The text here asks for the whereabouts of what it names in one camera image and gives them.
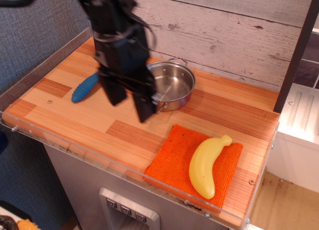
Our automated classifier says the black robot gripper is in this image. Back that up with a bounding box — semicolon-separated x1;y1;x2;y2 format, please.
85;0;157;123

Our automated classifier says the yellow plastic banana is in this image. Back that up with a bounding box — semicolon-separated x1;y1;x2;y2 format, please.
189;135;232;199

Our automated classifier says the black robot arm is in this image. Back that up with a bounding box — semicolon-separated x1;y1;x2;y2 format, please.
79;0;157;122

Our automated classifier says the stainless steel pot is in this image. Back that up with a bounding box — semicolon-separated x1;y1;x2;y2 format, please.
148;57;196;113

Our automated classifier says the orange knitted cloth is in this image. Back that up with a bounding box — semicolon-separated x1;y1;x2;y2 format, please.
144;124;243;212

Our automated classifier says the clear acrylic table guard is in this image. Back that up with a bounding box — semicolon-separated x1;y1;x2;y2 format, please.
2;105;279;229

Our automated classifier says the grey dispenser button panel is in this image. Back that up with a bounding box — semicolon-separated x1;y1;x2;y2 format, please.
99;187;160;230

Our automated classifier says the yellow object bottom corner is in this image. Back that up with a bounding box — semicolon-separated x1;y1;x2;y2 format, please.
16;220;39;230

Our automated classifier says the blue handled metal spoon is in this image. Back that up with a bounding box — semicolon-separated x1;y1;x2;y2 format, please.
71;72;100;103

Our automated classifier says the dark right shelf post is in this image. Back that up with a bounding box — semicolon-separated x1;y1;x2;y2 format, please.
273;0;319;113

